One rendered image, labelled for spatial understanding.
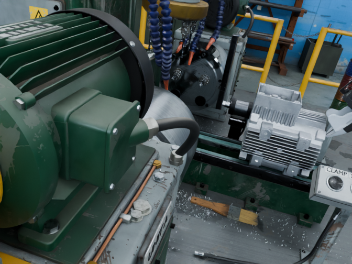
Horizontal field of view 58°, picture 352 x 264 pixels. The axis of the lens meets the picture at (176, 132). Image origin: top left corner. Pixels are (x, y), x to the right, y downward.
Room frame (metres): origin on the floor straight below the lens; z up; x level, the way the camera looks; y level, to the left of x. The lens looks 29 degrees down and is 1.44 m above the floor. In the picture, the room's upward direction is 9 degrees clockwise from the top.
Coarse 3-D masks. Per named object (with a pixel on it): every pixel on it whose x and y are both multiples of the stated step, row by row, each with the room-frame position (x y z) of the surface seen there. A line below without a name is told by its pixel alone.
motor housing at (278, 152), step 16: (304, 112) 0.83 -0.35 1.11; (256, 128) 0.78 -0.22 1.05; (288, 128) 0.78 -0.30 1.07; (304, 128) 0.78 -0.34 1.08; (320, 128) 0.78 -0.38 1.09; (256, 144) 0.76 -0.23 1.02; (272, 144) 0.76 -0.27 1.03; (288, 144) 0.74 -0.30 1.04; (320, 144) 0.75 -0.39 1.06; (272, 160) 0.75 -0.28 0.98; (288, 160) 0.75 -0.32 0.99; (304, 160) 0.73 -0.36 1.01
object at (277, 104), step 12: (264, 96) 0.81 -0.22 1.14; (276, 96) 0.84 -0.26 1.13; (288, 96) 0.88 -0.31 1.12; (300, 96) 0.84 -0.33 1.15; (252, 108) 0.83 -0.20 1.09; (264, 108) 0.80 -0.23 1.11; (276, 108) 0.80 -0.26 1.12; (288, 108) 0.79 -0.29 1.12; (300, 108) 0.78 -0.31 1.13; (276, 120) 0.79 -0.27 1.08; (288, 120) 0.79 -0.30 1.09
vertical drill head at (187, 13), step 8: (144, 0) 0.87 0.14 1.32; (168, 0) 0.85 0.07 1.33; (176, 0) 0.85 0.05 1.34; (184, 0) 0.85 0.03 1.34; (192, 0) 0.87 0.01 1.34; (200, 0) 0.96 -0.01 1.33; (144, 8) 0.88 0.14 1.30; (160, 8) 0.83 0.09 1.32; (176, 8) 0.82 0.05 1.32; (184, 8) 0.83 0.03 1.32; (192, 8) 0.84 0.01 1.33; (200, 8) 0.85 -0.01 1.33; (160, 16) 0.84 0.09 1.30; (176, 16) 0.83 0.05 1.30; (184, 16) 0.83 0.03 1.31; (192, 16) 0.84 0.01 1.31; (200, 16) 0.86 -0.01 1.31; (160, 24) 0.95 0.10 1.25; (184, 24) 0.85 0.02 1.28; (192, 24) 0.93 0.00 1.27; (184, 32) 0.85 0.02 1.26; (192, 32) 0.93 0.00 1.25; (184, 40) 0.86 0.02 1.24
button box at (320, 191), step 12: (324, 168) 0.59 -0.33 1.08; (312, 180) 0.60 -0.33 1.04; (324, 180) 0.57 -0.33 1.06; (348, 180) 0.57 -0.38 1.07; (312, 192) 0.57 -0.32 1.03; (324, 192) 0.55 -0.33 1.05; (336, 192) 0.55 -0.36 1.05; (348, 192) 0.55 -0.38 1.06; (336, 204) 0.55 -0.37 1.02; (348, 204) 0.53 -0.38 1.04
